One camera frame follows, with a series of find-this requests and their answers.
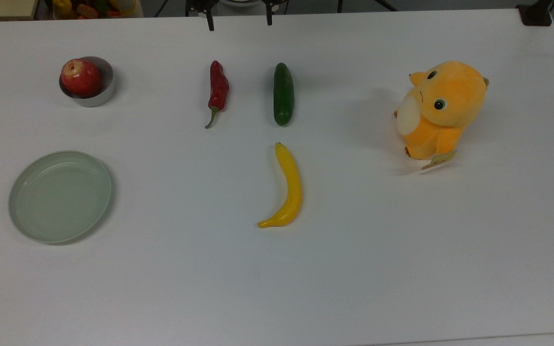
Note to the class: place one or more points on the red chili pepper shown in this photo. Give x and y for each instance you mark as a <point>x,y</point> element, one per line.
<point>218,91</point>

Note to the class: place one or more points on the red apple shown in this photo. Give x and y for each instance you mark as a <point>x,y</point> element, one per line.
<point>81,79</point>

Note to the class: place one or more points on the small metal bowl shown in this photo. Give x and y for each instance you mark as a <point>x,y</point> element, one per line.
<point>107,73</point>

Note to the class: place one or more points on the pale green plastic plate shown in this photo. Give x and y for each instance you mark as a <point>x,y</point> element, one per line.
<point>60,197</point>

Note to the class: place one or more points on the yellow banana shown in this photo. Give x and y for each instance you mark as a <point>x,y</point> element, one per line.
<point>292,182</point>

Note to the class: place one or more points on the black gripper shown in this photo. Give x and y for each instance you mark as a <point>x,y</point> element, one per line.
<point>200,5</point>

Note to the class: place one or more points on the box of toy fruit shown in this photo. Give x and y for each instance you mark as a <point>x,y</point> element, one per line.
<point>87,9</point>

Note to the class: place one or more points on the dark green cucumber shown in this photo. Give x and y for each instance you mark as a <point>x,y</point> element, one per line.
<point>283,93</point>

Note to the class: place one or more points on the orange plush toy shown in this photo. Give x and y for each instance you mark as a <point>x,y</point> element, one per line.
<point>450,96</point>

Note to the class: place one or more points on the black table clamp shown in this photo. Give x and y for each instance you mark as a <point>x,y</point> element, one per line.
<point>535,14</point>

